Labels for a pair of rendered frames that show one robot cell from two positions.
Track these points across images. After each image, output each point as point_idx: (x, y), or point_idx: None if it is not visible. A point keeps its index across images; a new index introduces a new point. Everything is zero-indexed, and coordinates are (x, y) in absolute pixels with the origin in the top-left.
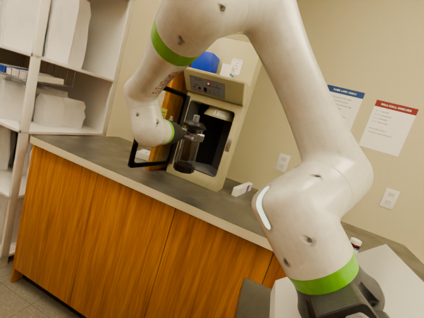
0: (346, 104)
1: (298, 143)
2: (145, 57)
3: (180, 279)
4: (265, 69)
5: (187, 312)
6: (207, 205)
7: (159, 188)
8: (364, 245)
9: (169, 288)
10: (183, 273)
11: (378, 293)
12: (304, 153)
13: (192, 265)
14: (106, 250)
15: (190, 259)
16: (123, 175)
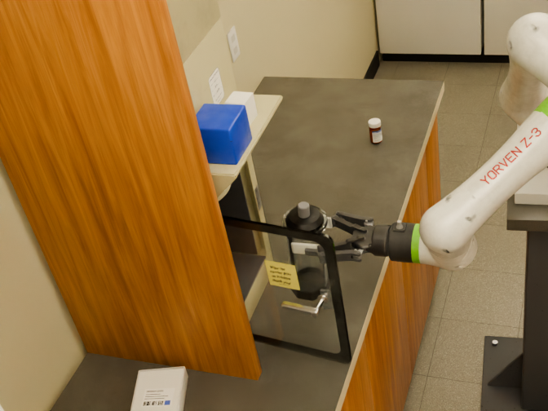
0: None
1: (532, 103)
2: (542, 168)
3: (381, 356)
4: (532, 81)
5: (390, 365)
6: (355, 267)
7: (351, 328)
8: (319, 119)
9: (380, 382)
10: (380, 348)
11: None
12: (537, 104)
13: (381, 329)
14: None
15: (379, 328)
16: (342, 386)
